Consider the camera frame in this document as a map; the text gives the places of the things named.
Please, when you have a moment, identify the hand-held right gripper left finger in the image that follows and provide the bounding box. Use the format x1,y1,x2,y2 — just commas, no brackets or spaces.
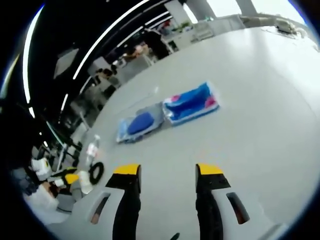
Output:
67,163,143,240

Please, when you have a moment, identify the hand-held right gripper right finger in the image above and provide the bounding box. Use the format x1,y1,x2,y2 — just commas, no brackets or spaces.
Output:
194,162,288,240

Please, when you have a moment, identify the black cable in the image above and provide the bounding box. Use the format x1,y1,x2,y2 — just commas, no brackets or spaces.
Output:
89,161,105,186

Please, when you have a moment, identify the clear plastic bottle red label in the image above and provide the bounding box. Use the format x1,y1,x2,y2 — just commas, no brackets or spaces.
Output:
85,134,102,167

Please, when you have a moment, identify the wet wipes packet blue lid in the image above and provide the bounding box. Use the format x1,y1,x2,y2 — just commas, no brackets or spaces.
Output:
116,101,165,145

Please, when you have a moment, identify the blue pink tissue packet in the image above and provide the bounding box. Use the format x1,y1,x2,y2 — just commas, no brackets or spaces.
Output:
161,80,221,127

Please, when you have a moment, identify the white table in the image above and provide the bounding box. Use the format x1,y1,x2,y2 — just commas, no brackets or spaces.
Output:
72,24,319,240

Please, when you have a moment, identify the white mesh office chair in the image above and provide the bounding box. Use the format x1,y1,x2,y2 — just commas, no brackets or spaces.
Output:
192,21,214,42

